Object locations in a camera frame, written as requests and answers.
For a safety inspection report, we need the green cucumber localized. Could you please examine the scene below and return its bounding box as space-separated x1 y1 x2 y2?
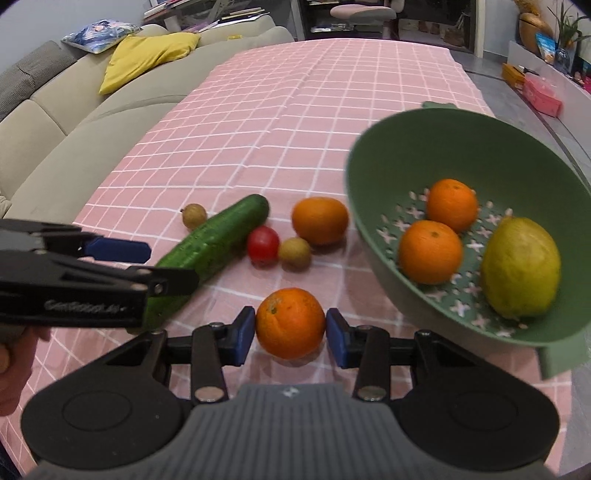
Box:
129 194 270 334

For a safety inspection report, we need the brown longan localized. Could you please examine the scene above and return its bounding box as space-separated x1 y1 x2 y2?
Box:
180 203 207 231
279 237 311 271

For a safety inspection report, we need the orange with dark spot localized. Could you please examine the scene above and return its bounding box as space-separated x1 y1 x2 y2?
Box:
256 288 325 360

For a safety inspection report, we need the red cherry tomato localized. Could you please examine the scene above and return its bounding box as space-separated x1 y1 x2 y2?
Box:
246 226 280 266

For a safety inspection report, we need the person's left hand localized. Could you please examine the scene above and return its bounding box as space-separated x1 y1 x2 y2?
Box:
1 327 51 416

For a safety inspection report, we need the beige sofa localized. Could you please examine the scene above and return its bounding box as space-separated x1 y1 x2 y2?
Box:
1 17 293 224

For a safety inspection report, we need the grey cushion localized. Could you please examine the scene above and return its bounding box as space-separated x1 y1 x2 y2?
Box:
0 40 76 120

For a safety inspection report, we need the green colander bowl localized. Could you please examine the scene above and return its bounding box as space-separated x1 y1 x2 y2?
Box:
345 102 590 379

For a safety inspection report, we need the yellow cushion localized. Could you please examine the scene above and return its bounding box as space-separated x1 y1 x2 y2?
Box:
98 32 200 95

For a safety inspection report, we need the pink checkered tablecloth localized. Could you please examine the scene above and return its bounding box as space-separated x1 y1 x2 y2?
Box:
0 38 574 476

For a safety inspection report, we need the blue patterned cushion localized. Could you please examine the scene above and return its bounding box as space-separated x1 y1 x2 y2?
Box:
61 19 140 54

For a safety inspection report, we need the cluttered desk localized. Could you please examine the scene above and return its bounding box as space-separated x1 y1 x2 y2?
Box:
142 0 270 33

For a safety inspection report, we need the orange box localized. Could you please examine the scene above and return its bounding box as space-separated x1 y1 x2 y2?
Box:
502 63 525 90

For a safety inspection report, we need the pink storage box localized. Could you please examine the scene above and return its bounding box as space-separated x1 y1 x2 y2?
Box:
523 73 562 118

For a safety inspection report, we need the white tv console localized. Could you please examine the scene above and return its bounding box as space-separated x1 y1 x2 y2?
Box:
508 40 591 165

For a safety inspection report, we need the pink office chair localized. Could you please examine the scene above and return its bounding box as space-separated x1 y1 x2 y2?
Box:
330 0 406 40

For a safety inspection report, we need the blue snack bag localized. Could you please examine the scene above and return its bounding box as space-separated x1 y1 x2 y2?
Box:
535 32 556 64

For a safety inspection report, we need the golden vase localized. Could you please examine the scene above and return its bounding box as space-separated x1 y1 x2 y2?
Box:
515 0 554 54

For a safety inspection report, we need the green potted plant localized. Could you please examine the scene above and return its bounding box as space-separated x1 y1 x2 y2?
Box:
548 2 590 75

